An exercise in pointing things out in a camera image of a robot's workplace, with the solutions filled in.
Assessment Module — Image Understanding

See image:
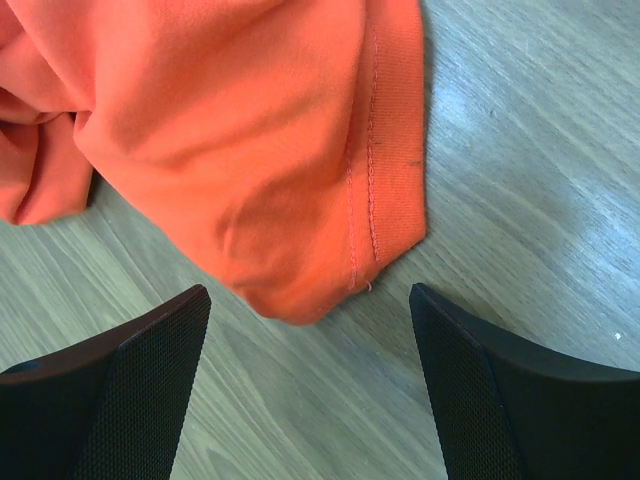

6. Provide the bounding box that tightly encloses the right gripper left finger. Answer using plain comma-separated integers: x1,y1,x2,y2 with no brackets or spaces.
1,285,211,479

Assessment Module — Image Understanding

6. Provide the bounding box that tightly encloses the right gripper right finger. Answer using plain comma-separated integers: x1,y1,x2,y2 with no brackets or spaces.
409,284,639,479

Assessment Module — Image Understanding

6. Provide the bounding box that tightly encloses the orange t shirt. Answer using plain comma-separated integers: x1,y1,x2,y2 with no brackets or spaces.
1,1,427,325

